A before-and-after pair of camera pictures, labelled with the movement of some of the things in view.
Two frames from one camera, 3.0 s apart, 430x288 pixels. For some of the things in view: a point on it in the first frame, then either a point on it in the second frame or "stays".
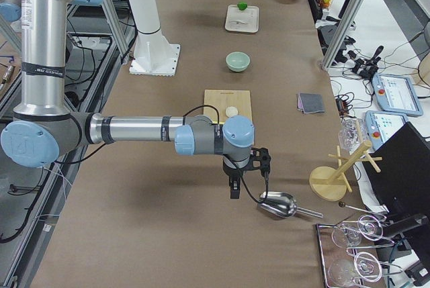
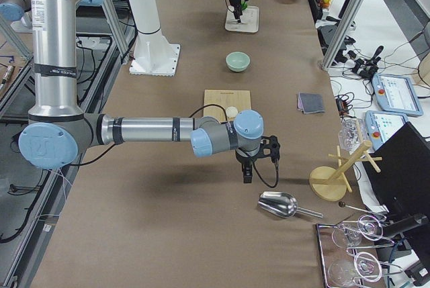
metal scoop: [283, 205] stays
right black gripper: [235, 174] → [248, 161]
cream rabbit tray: [246, 21] stays
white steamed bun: [231, 111] stays
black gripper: [260, 160] → [271, 150]
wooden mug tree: [330, 184] stays
